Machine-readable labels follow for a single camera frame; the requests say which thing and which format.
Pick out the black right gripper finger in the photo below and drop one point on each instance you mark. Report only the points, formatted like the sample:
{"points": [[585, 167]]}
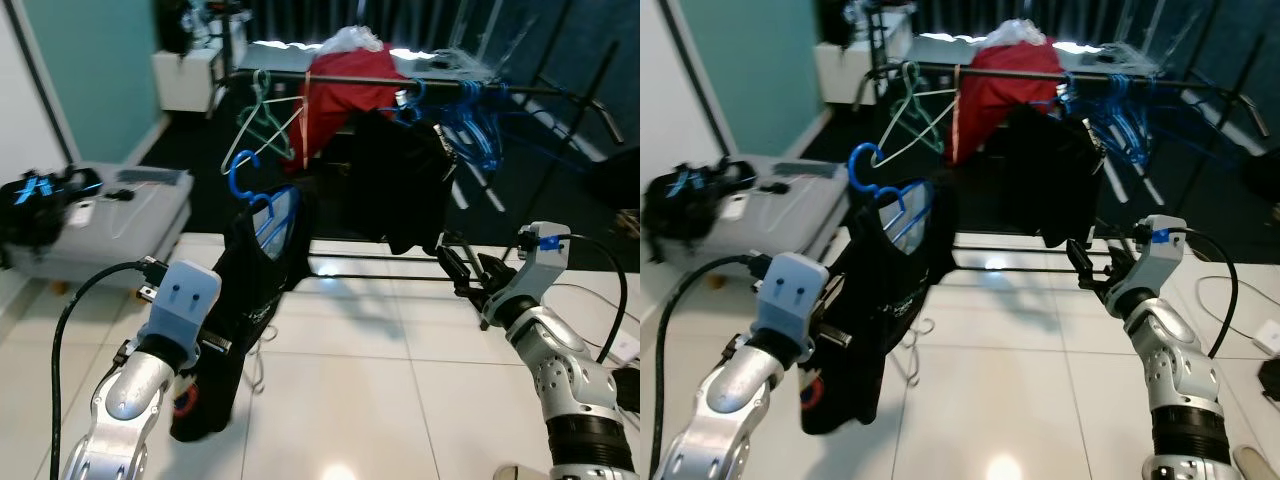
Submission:
{"points": [[1115, 268], [492, 272], [1085, 268], [458, 270]]}

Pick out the black shirt with print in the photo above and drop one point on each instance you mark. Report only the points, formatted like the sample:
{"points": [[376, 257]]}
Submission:
{"points": [[250, 300], [880, 320]]}

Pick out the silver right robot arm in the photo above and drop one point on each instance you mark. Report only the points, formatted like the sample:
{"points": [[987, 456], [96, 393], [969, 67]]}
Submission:
{"points": [[560, 380], [1180, 390]]}

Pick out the pale green hanger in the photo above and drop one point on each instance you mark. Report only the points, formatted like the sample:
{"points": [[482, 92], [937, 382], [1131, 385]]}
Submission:
{"points": [[895, 130], [243, 137]]}

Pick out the black garment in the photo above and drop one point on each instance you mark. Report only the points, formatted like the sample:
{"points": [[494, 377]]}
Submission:
{"points": [[1050, 175], [395, 180]]}

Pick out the grey upholstered ottoman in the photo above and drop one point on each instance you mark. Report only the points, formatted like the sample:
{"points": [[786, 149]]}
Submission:
{"points": [[130, 235], [790, 200]]}

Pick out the white power strip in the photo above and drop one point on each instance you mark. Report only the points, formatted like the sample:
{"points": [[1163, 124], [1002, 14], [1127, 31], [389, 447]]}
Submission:
{"points": [[622, 350], [1268, 342]]}

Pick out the small black remote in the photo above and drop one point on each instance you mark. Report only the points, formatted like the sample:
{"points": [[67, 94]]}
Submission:
{"points": [[120, 194], [773, 187]]}

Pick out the small white remote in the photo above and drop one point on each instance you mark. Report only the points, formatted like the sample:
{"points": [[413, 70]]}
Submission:
{"points": [[82, 212], [737, 205]]}

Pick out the red cloth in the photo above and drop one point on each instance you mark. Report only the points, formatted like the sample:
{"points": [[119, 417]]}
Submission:
{"points": [[1000, 85], [345, 90]]}

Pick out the white plastic bag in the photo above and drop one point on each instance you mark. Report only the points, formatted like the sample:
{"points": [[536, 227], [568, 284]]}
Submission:
{"points": [[352, 42], [1020, 35]]}

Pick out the black metal clothes rack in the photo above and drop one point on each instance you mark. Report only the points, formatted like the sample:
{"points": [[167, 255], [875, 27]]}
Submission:
{"points": [[940, 68], [285, 76]]}

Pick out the white shelf unit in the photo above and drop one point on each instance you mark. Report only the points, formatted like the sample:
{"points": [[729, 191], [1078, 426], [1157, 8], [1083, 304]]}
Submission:
{"points": [[185, 80], [845, 75]]}

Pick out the white window bench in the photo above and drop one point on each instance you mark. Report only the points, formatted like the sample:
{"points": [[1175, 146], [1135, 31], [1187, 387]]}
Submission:
{"points": [[950, 45], [280, 55]]}

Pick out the dark curtains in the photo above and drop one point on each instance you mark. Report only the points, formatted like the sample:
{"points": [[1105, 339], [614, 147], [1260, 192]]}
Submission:
{"points": [[960, 15], [300, 20]]}

